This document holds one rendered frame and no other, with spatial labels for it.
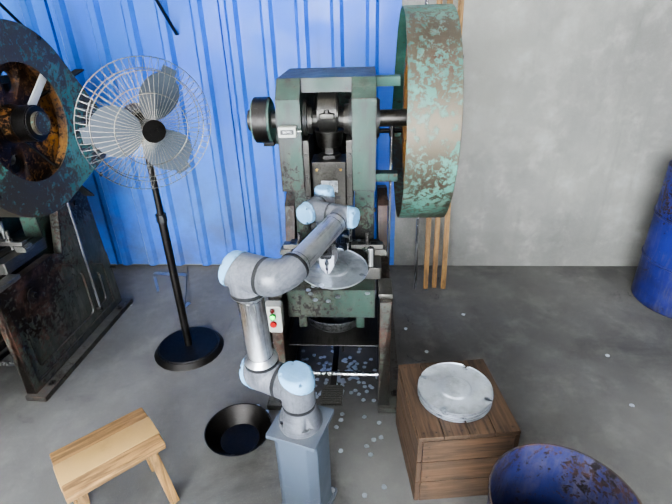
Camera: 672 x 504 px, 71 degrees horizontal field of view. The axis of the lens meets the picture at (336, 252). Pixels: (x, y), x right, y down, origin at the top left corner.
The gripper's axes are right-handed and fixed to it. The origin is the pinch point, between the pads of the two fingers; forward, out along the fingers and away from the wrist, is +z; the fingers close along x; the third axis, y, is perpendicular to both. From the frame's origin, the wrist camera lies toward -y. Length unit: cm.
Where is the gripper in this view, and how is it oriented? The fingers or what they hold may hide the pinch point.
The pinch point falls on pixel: (327, 272)
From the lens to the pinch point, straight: 188.7
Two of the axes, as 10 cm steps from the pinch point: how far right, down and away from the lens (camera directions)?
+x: -10.0, 0.0, 0.7
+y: 0.6, -4.6, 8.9
